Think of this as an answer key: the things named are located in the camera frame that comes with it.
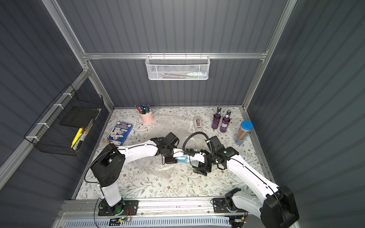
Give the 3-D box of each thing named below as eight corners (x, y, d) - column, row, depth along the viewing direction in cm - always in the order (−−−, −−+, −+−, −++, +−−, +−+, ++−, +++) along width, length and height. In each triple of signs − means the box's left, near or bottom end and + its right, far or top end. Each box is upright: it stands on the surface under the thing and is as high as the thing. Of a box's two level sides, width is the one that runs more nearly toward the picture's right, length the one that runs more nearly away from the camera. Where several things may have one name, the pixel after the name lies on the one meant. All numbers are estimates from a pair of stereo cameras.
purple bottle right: (220, 132, 106) (226, 114, 90) (219, 128, 109) (225, 109, 92) (225, 132, 106) (232, 114, 90) (224, 128, 109) (231, 109, 92)
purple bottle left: (213, 130, 108) (217, 111, 92) (211, 126, 110) (215, 107, 94) (217, 128, 109) (222, 109, 93) (215, 125, 111) (220, 106, 95)
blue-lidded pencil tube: (233, 143, 100) (242, 127, 85) (236, 136, 104) (244, 119, 89) (241, 147, 99) (251, 130, 83) (243, 139, 102) (253, 122, 87)
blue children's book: (107, 142, 101) (105, 140, 99) (119, 124, 112) (118, 121, 110) (121, 145, 100) (120, 143, 97) (133, 126, 111) (131, 124, 108)
